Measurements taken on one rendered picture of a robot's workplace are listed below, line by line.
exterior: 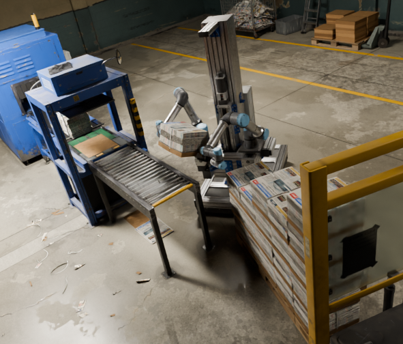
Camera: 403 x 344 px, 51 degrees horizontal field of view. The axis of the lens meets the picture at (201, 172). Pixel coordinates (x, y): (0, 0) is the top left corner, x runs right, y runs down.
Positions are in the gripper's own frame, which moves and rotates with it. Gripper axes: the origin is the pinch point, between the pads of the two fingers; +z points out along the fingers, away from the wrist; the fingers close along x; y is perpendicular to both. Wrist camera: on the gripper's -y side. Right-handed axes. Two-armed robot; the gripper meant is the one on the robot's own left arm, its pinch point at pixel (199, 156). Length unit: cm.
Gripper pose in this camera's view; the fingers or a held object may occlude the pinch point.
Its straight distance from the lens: 388.7
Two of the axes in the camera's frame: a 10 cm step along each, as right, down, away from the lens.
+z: -6.1, -3.3, 7.2
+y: 1.2, -9.4, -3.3
